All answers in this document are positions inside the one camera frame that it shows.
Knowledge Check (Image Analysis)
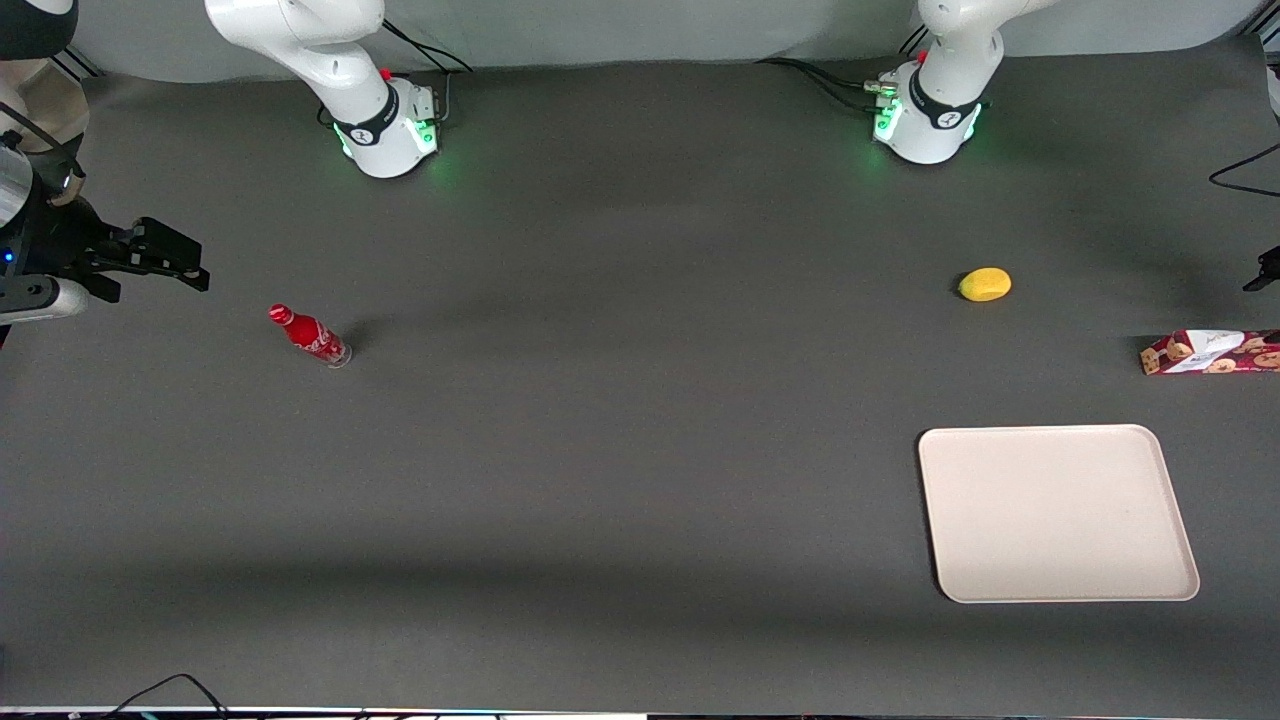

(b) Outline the beige plastic tray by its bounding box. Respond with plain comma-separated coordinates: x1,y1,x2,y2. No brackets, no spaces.
918,425,1201,604

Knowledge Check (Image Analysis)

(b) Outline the red cola bottle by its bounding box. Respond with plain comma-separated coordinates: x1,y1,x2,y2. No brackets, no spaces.
268,304,353,369

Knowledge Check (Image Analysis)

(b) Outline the black left arm base cable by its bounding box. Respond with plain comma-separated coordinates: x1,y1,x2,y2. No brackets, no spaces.
755,26,933,113

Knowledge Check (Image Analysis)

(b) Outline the black arm base cable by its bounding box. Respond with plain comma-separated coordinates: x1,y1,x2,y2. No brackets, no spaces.
755,26,933,113
382,18,474,126

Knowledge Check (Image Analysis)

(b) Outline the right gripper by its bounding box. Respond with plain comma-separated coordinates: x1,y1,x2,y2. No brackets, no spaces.
0,190,212,303

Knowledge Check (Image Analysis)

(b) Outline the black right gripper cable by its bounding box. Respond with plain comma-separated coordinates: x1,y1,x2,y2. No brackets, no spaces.
0,100,87,193

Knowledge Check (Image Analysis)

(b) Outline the black right arm base cable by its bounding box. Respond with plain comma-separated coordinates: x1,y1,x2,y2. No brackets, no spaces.
382,18,474,126

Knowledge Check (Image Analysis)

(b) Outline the red cookie box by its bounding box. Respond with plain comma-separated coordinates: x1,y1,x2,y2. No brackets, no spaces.
1141,328,1280,377

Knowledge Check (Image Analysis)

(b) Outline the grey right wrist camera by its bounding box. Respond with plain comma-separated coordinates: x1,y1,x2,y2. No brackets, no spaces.
0,277,92,324

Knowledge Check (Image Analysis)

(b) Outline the yellow lemon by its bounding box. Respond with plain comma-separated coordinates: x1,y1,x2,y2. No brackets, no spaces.
958,267,1013,303

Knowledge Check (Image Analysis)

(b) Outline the thin black table edge cable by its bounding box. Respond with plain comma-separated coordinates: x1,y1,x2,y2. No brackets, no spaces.
95,673,233,720

